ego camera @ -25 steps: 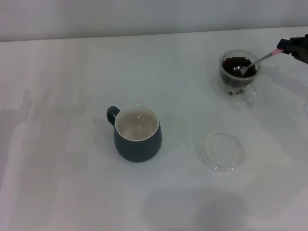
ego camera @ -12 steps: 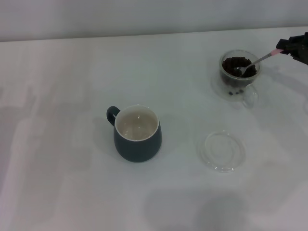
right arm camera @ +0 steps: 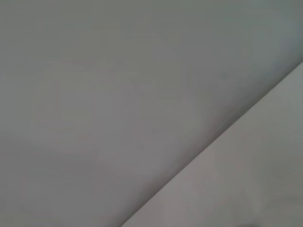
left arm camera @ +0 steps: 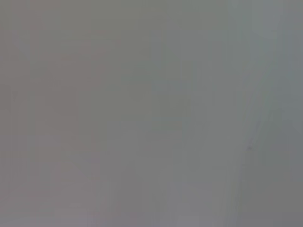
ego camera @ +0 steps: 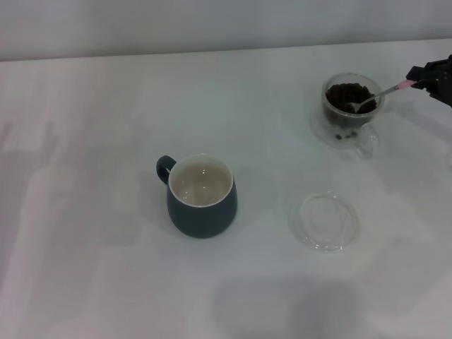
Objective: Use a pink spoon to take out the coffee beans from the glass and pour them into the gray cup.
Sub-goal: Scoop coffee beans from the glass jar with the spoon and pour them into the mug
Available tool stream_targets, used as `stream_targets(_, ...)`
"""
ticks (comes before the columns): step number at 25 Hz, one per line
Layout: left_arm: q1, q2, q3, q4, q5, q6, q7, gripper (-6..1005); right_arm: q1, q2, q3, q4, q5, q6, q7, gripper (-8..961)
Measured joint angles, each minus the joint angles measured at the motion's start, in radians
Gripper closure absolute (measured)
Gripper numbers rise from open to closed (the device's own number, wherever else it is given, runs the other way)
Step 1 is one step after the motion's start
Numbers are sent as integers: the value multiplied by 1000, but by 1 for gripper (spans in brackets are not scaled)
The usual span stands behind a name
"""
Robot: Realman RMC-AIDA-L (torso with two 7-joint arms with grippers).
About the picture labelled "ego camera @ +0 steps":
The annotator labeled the clear glass saucer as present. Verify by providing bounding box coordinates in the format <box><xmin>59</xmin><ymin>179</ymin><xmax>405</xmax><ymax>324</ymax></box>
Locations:
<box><xmin>309</xmin><ymin>105</ymin><xmax>381</xmax><ymax>149</ymax></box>

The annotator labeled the pink handled metal spoon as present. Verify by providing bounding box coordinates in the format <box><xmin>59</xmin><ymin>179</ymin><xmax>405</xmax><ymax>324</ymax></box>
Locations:
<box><xmin>347</xmin><ymin>79</ymin><xmax>420</xmax><ymax>114</ymax></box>

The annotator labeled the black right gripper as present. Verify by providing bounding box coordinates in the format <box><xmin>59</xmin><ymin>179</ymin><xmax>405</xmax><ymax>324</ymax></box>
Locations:
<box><xmin>405</xmin><ymin>54</ymin><xmax>452</xmax><ymax>107</ymax></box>

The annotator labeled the clear glass cup with handle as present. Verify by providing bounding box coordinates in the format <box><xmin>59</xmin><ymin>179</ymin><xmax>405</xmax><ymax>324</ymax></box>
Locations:
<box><xmin>320</xmin><ymin>73</ymin><xmax>385</xmax><ymax>160</ymax></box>

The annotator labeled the dark teal ceramic mug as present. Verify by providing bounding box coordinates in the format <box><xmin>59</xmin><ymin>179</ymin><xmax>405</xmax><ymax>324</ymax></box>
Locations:
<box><xmin>156</xmin><ymin>153</ymin><xmax>239</xmax><ymax>239</ymax></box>

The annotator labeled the clear glass dish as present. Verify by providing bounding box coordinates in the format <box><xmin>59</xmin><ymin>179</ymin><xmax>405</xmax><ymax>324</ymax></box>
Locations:
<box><xmin>291</xmin><ymin>190</ymin><xmax>362</xmax><ymax>255</ymax></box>

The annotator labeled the coffee bean heap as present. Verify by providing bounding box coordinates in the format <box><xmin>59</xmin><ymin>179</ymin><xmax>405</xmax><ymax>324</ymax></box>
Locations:
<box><xmin>323</xmin><ymin>82</ymin><xmax>376</xmax><ymax>128</ymax></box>

